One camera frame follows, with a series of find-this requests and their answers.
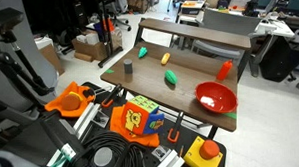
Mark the box with orange lid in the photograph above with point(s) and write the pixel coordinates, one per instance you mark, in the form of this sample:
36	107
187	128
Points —
192	7

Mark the yellow box with orange button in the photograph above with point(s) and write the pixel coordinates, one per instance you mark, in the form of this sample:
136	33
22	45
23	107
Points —
202	156

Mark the grey office chair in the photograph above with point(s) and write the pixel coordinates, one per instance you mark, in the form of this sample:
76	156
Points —
227	27

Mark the grey round cap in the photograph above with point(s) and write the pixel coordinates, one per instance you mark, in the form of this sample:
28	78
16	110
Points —
103	159

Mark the green toy corn cob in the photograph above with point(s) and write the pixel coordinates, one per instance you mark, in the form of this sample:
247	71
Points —
171	77

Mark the green tape piece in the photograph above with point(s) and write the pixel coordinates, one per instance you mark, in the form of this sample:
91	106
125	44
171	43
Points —
109	71
231	115

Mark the red plastic bowl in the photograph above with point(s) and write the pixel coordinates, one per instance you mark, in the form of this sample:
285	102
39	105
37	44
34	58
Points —
216	97

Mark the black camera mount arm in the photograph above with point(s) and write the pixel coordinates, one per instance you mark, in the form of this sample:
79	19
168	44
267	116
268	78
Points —
29	71

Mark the large cardboard box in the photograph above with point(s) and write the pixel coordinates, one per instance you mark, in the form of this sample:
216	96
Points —
95	50

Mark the colourful plush cube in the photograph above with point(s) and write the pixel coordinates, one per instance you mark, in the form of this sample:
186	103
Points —
139	117

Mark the black bag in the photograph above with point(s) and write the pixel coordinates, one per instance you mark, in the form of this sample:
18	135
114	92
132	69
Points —
282	60

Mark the brown wooden table with shelf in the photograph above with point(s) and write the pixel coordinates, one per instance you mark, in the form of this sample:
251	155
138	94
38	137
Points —
186	75

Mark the aluminium profile rail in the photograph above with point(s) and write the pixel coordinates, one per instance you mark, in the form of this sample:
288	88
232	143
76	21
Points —
170	163
85	120

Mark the orange cloth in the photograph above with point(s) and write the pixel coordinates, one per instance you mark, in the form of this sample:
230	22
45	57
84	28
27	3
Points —
141	140
55	105

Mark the green toy grape bunch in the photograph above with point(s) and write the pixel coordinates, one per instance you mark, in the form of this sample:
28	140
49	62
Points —
142	52

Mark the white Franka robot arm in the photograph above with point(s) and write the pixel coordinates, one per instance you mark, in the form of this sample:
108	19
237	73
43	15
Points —
35	54

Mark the red ketchup bottle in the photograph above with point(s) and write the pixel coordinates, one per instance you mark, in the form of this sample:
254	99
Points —
224	71

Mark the small white boxes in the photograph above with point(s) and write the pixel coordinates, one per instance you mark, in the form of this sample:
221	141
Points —
88	38

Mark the orange round plush toy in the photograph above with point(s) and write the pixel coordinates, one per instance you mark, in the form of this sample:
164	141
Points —
70	102

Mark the grey cylinder block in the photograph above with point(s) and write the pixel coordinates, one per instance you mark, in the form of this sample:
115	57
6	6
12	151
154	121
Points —
128	67

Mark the black base platform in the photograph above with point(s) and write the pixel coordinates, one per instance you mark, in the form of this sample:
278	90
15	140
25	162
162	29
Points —
188	138

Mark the black metal stand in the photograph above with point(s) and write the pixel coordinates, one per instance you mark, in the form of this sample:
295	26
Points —
107	35

